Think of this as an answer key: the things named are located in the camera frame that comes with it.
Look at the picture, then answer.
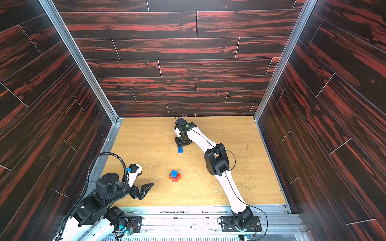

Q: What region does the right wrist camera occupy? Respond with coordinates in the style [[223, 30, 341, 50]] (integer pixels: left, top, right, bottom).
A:
[[174, 127, 181, 137]]

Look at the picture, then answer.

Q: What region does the blue square lego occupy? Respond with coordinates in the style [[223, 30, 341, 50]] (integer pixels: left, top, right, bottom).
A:
[[170, 170, 178, 178]]

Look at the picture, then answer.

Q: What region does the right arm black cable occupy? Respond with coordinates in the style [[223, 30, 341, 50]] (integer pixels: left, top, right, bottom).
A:
[[173, 111, 269, 239]]

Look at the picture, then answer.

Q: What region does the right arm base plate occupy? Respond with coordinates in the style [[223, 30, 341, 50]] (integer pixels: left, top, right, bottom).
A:
[[217, 216, 262, 233]]

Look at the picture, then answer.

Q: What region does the right aluminium corner post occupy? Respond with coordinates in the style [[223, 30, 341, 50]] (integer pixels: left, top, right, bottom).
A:
[[253, 0, 317, 126]]

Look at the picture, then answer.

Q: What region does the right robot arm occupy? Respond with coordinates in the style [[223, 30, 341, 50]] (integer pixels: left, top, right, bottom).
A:
[[174, 117, 254, 231]]

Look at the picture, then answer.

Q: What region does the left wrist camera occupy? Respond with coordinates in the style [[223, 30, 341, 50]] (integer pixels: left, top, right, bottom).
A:
[[127, 164, 143, 187]]

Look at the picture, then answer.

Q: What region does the red long lego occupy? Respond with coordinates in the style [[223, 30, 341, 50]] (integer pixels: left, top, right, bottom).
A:
[[169, 174, 181, 182]]

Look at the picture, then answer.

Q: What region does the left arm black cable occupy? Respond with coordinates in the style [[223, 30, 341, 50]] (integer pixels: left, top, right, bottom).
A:
[[57, 152, 129, 241]]

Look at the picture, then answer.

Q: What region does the aluminium front rail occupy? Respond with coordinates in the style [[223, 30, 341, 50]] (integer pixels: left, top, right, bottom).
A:
[[101, 206, 312, 241]]

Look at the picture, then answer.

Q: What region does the aluminium corner post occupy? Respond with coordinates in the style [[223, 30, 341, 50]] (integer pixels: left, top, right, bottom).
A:
[[39, 0, 122, 125], [253, 0, 317, 126]]

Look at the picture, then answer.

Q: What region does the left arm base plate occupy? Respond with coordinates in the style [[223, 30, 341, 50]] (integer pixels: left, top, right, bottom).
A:
[[116, 216, 143, 235]]

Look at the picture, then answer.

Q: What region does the left aluminium corner post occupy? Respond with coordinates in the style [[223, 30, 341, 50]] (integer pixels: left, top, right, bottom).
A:
[[39, 0, 122, 125]]

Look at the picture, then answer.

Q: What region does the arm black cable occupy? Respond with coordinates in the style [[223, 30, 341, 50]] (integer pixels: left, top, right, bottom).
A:
[[173, 111, 269, 239], [57, 152, 129, 241]]

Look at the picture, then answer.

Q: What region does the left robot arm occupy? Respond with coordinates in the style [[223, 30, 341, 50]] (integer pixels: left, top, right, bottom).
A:
[[55, 173, 154, 241]]

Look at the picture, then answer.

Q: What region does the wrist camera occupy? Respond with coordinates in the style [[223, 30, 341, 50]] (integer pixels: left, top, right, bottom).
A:
[[127, 164, 143, 187], [174, 127, 181, 137]]

